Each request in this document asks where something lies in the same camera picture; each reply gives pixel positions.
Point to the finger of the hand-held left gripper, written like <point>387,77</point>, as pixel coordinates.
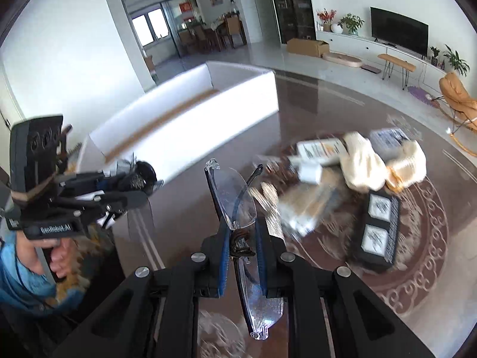
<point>119,203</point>
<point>108,185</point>

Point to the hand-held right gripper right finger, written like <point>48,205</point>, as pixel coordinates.
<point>261,257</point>

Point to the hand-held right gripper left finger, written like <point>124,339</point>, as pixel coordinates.
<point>224,257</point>

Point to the black mesh hair bow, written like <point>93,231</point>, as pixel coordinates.
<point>139,179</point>

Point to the rimless eyeglasses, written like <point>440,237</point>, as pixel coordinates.
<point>238,201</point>

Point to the large white box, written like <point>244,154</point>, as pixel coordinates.
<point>193,119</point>

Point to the white sunscreen tube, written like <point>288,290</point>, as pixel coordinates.
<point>320,151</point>

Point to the cream knitted glove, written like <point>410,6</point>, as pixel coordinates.
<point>408,166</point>
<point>363,164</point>

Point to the person's left forearm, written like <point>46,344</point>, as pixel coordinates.
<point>22,287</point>

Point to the person's left hand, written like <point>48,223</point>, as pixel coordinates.
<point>63,257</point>

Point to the pack of cotton swabs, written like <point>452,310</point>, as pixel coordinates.
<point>313,201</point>

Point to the clear tube of brown beads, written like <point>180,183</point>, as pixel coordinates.
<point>275,169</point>

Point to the small bottle with white cap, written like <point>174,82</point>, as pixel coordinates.
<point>309,169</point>

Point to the black box with white labels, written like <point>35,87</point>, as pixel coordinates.
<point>376,231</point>

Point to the clear plastic packet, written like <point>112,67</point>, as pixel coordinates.
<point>389,138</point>

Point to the dining table with chairs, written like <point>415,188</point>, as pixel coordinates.
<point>216,31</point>

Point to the red window decoration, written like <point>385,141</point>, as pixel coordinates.
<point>187,6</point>

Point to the oval pet mat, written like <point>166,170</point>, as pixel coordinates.
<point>343,60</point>

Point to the cardboard box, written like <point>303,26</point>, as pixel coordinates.
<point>307,46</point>

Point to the dark flat floor pad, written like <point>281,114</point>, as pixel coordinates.
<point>370,69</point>

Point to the purple floor mat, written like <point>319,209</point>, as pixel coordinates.
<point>421,95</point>

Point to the white television cabinet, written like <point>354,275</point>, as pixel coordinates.
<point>357,44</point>

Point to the wooden stool with metal legs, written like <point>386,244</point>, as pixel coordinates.
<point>397,62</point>

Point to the white round vase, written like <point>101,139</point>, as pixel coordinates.
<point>336,28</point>

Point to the red flower plant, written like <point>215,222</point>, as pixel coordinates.
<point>326,16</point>

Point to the green potted plant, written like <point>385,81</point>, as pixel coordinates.
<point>351,22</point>

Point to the orange lounge chair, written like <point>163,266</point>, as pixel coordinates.
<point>456,93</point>

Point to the dark glass display cabinet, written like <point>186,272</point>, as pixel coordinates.
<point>294,3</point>

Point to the small potted plant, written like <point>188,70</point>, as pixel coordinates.
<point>434,57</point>

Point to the black television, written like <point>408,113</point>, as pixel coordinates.
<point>400,31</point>

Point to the large leafy potted plant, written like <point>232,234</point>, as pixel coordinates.
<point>456,61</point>

